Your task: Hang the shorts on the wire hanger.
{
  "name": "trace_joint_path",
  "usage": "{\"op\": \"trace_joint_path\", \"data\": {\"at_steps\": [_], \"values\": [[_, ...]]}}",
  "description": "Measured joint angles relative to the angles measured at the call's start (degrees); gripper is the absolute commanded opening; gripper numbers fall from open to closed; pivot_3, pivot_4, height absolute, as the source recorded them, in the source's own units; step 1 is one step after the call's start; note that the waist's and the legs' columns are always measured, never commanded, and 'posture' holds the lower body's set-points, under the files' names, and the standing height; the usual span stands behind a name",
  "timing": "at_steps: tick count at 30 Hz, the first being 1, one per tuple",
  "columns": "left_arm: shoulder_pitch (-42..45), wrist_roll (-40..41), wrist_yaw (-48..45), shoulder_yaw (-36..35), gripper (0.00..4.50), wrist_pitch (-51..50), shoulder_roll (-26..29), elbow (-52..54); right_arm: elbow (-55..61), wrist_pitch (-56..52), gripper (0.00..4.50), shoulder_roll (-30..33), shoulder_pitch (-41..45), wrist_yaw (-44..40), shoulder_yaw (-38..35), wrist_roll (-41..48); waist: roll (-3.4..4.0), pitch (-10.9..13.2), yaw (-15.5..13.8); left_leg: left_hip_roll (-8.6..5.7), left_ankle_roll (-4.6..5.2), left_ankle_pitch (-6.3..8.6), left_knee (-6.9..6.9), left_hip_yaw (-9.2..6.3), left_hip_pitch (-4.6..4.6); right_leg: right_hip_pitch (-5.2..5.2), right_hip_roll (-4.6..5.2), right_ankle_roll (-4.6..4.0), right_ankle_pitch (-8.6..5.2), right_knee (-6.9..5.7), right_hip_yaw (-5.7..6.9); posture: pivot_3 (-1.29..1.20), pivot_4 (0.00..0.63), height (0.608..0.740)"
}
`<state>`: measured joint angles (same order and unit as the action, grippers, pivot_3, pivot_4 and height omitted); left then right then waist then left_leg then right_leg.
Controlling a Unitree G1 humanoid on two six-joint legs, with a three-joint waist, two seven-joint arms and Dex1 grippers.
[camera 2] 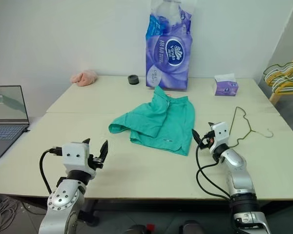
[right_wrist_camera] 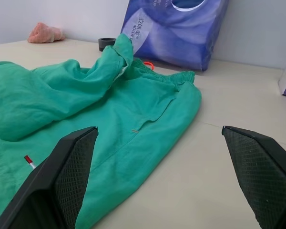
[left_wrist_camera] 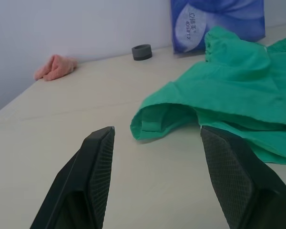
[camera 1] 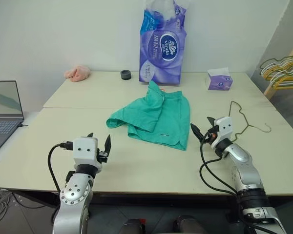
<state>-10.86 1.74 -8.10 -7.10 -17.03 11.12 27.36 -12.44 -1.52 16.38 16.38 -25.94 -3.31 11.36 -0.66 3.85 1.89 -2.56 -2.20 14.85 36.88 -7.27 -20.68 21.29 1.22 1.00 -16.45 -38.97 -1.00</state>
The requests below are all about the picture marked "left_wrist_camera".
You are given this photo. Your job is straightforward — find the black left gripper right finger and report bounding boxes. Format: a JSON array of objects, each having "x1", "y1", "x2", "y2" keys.
[{"x1": 199, "y1": 125, "x2": 286, "y2": 229}]

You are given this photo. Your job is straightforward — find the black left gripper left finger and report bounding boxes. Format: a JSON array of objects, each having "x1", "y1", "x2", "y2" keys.
[{"x1": 30, "y1": 126, "x2": 115, "y2": 229}]

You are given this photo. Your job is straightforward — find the green shorts with orange drawstring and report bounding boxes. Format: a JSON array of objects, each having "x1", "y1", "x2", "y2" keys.
[{"x1": 130, "y1": 26, "x2": 286, "y2": 166}]

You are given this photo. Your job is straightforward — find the pink fluffy cloth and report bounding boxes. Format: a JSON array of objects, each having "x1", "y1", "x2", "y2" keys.
[{"x1": 33, "y1": 54, "x2": 78, "y2": 82}]

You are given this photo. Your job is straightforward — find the large tissue paper pack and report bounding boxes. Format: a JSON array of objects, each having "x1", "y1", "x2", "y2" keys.
[{"x1": 169, "y1": 0, "x2": 266, "y2": 56}]

